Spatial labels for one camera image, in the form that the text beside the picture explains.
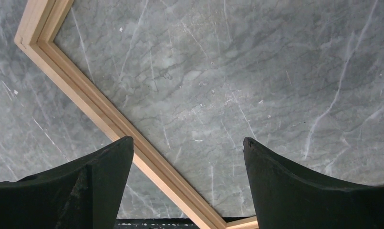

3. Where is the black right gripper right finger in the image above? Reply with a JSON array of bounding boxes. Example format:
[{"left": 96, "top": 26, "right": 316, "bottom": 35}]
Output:
[{"left": 243, "top": 137, "right": 384, "bottom": 229}]

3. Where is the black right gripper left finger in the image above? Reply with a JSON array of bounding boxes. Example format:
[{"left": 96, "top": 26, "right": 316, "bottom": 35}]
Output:
[{"left": 0, "top": 136, "right": 134, "bottom": 229}]

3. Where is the light wooden picture frame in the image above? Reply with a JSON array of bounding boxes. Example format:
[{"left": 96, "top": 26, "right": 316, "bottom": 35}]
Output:
[{"left": 14, "top": 0, "right": 259, "bottom": 229}]

